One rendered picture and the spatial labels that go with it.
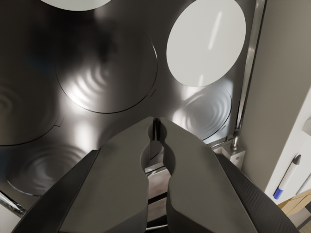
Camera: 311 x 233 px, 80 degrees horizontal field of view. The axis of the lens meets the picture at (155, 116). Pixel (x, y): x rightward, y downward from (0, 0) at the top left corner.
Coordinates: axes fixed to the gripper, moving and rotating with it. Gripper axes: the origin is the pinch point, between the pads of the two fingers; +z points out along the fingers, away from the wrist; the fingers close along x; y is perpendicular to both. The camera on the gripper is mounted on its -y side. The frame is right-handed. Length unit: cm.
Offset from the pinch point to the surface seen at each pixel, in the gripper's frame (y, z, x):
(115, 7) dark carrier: -6.5, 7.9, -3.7
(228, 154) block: 17.4, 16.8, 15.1
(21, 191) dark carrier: 14.6, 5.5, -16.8
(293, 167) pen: 16.3, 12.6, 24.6
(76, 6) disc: -6.4, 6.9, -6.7
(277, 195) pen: 25.5, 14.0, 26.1
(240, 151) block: 16.8, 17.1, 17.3
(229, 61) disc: -1.2, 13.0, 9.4
